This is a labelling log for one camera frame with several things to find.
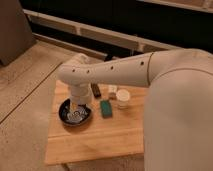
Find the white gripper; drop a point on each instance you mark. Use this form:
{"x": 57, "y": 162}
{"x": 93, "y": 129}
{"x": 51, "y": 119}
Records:
{"x": 81, "y": 95}

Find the clear plastic bottle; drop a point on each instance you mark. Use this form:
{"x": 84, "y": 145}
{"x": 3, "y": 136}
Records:
{"x": 112, "y": 89}

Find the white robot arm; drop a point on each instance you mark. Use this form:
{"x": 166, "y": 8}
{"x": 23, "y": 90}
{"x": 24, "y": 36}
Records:
{"x": 178, "y": 110}

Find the black ceramic bowl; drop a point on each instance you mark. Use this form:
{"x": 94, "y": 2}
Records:
{"x": 73, "y": 119}

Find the black rectangular bar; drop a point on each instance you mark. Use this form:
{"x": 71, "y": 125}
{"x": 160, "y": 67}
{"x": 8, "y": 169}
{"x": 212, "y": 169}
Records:
{"x": 96, "y": 90}

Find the green sponge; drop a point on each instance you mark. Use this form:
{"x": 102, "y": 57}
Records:
{"x": 106, "y": 109}

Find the wooden board table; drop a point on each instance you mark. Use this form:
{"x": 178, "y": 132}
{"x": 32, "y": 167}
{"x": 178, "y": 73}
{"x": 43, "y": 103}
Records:
{"x": 119, "y": 135}

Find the white lidded cup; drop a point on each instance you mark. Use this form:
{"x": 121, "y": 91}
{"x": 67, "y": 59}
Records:
{"x": 123, "y": 97}

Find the dark cabinet corner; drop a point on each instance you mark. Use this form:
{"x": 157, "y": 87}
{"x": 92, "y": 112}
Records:
{"x": 16, "y": 36}

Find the white wall rail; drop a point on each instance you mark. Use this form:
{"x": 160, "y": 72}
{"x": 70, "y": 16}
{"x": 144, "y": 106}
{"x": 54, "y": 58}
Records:
{"x": 97, "y": 33}

